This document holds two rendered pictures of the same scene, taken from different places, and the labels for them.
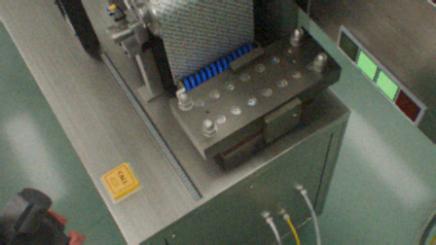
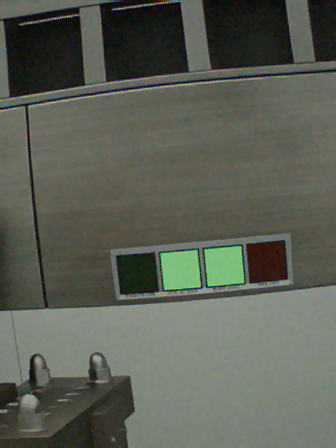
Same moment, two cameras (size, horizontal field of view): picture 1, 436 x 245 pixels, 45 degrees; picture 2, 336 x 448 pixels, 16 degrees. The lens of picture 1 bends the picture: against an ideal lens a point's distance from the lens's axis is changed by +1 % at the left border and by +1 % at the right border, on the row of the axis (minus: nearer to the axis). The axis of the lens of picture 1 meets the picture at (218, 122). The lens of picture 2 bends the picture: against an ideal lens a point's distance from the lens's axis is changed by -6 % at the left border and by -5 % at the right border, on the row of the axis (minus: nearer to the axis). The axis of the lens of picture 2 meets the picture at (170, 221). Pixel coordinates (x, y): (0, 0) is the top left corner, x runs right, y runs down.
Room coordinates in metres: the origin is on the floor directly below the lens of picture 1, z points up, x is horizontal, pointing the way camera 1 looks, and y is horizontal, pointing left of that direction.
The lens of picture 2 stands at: (-0.40, 1.02, 1.34)
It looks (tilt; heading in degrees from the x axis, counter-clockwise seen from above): 3 degrees down; 307
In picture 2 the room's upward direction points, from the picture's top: 6 degrees counter-clockwise
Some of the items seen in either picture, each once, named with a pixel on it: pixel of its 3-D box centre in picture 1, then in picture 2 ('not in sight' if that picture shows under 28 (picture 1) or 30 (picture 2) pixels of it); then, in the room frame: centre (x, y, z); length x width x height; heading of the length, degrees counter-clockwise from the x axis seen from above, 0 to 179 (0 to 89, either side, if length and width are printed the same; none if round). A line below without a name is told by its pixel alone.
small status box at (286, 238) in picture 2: (378, 74); (203, 268); (0.58, -0.34, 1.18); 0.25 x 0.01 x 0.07; 25
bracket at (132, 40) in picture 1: (140, 59); not in sight; (0.81, 0.17, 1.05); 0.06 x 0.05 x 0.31; 115
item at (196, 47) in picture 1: (211, 40); not in sight; (0.79, -0.02, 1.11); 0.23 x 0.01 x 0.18; 115
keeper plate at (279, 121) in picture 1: (282, 122); (112, 443); (0.62, -0.16, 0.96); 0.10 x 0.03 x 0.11; 115
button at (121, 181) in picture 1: (121, 181); not in sight; (0.55, 0.26, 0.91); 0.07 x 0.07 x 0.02; 25
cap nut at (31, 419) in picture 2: (208, 125); (30, 411); (0.59, 0.02, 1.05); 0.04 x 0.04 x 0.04
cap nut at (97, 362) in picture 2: (320, 59); (98, 366); (0.73, -0.27, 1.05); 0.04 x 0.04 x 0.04
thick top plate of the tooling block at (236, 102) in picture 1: (256, 90); (42, 423); (0.70, -0.11, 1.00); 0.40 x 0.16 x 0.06; 115
